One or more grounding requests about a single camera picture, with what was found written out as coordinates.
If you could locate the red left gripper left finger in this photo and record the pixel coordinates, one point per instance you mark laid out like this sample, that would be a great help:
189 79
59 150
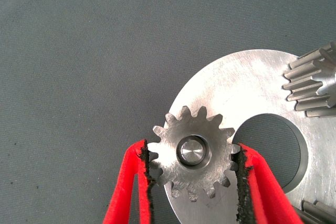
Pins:
120 195

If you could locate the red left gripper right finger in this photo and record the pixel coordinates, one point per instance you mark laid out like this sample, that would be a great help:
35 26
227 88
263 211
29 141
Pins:
262 195

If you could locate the small steel planetary gear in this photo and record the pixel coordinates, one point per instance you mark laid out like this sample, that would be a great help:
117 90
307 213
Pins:
170 142
307 87
317 212

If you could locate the round metal carrier plate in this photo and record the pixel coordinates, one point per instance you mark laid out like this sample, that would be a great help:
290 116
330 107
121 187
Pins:
249 85

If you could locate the dark grey table cloth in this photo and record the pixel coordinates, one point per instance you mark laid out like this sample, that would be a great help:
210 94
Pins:
78 64

